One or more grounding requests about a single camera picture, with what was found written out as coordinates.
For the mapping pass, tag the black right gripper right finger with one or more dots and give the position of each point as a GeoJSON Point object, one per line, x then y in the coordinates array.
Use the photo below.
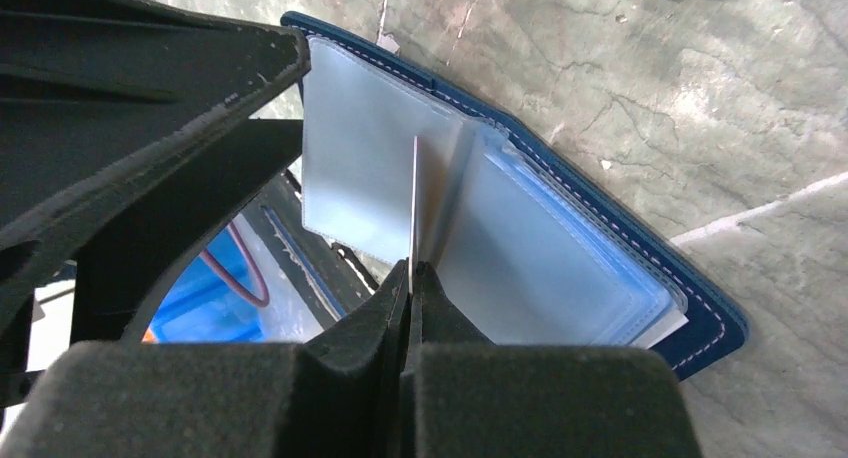
{"type": "Point", "coordinates": [463, 396]}

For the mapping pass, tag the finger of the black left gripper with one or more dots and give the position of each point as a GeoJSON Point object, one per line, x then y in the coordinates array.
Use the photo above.
{"type": "Point", "coordinates": [101, 100]}
{"type": "Point", "coordinates": [125, 270]}

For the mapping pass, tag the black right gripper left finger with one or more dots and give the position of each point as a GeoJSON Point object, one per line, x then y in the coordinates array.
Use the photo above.
{"type": "Point", "coordinates": [336, 395]}

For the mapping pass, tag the blue leather card holder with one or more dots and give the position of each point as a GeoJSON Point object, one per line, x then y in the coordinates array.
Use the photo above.
{"type": "Point", "coordinates": [525, 245]}

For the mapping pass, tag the gold credit card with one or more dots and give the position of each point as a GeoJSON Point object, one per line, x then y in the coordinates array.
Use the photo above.
{"type": "Point", "coordinates": [414, 245]}

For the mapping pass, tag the blue plastic bin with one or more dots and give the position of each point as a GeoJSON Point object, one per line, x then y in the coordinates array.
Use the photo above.
{"type": "Point", "coordinates": [217, 298]}

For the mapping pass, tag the black base frame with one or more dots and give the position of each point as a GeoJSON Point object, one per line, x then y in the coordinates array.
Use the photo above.
{"type": "Point", "coordinates": [303, 267]}

